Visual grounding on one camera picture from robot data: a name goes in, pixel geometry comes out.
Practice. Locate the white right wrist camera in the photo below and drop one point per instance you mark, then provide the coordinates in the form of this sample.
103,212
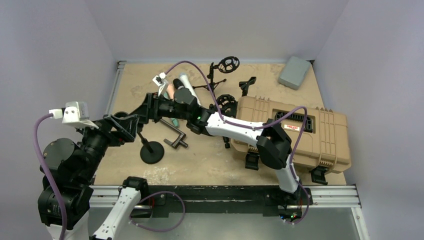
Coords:
161,82

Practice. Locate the black shock mount round stand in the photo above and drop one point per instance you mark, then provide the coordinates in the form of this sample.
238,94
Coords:
227,105

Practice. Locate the green microphone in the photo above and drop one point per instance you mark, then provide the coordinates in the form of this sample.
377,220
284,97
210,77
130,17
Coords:
174,121

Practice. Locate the black microphone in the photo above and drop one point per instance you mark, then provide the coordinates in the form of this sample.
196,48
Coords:
178,84

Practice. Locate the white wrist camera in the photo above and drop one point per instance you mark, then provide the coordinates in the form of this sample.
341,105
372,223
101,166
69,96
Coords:
161,82
75,114

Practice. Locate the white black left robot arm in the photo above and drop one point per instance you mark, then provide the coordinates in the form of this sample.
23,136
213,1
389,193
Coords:
68,169

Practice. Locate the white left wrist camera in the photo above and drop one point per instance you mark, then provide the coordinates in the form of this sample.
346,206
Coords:
75,114

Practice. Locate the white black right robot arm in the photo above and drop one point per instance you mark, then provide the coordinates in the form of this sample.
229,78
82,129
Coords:
269,138

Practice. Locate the pink microphone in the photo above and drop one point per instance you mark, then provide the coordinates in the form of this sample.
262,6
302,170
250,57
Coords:
170,90

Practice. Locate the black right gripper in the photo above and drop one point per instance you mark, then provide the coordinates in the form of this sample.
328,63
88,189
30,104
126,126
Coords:
149,110

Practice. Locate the white microphone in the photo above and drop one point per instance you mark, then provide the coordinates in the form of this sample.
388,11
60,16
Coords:
183,77

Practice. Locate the tan hard plastic case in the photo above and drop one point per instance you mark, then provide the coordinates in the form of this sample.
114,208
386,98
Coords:
320,135

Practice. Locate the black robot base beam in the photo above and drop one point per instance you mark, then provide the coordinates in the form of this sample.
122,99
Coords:
266,200

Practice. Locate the black round base clip stand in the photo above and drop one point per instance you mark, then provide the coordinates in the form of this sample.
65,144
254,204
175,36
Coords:
244,85

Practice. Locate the black clip stand green mic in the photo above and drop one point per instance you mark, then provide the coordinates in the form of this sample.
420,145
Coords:
151,152

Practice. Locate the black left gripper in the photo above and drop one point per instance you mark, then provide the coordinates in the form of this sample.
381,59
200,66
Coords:
115,137

